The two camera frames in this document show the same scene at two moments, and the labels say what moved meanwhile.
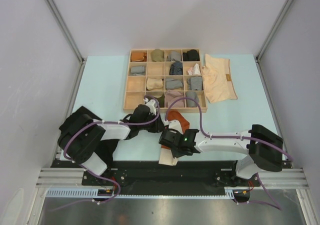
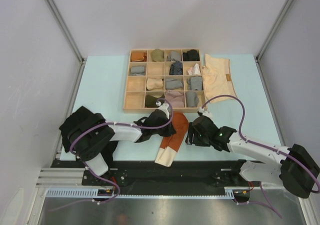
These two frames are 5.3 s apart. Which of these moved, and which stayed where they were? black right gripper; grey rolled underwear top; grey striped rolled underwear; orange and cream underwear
Moved: black right gripper
Stayed: grey rolled underwear top; orange and cream underwear; grey striped rolled underwear
